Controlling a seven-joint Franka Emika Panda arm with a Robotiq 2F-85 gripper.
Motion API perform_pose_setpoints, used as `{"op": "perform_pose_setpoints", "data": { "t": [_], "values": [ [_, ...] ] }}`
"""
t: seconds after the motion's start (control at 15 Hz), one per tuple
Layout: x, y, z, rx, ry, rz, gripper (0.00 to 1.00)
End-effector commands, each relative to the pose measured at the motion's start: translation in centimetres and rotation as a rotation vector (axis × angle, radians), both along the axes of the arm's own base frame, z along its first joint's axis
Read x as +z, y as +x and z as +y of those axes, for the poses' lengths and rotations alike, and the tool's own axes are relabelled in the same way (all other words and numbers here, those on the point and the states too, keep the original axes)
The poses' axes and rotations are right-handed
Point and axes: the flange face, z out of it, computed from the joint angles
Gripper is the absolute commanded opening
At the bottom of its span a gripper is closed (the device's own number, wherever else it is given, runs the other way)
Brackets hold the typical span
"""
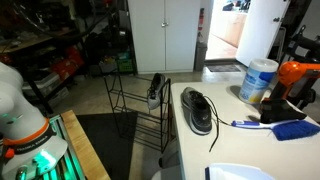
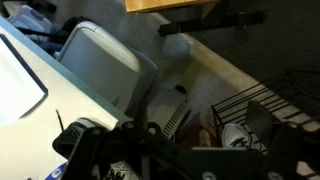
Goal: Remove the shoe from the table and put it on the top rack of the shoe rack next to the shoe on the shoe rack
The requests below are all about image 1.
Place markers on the grey sneaker with laces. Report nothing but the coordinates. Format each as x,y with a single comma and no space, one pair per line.
196,110

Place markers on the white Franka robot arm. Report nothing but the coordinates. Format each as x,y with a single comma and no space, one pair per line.
20,110

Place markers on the grey sneaker with white sole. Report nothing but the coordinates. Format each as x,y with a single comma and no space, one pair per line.
155,90

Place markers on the green plastic crate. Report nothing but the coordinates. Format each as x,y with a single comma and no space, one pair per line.
125,65

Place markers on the white two-door cabinet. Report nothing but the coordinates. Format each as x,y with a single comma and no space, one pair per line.
163,40

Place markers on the grey trash bin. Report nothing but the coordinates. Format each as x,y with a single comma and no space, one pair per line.
200,55

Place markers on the grey door mat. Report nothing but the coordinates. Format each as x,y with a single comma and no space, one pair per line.
223,68

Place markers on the black floor mat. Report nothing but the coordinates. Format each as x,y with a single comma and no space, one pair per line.
100,140

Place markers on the red fire extinguisher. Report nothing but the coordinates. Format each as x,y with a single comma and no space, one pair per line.
201,18

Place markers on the white folding table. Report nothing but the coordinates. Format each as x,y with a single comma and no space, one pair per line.
233,150

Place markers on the wooden base board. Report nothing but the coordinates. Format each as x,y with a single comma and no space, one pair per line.
83,146

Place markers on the white wipes canister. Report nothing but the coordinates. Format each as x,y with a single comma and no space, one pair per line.
256,83

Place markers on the red bag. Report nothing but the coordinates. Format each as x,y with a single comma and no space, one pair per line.
66,63

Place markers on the white open door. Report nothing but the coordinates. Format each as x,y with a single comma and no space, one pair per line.
260,30

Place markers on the cluttered metal shelving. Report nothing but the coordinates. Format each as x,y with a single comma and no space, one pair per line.
50,40

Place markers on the orange power tool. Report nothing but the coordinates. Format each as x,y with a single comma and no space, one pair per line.
293,71

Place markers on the blue hand brush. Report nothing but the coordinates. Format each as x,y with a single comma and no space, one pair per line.
293,129

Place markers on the aluminium frame with green light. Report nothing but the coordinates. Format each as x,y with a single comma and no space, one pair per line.
66,163

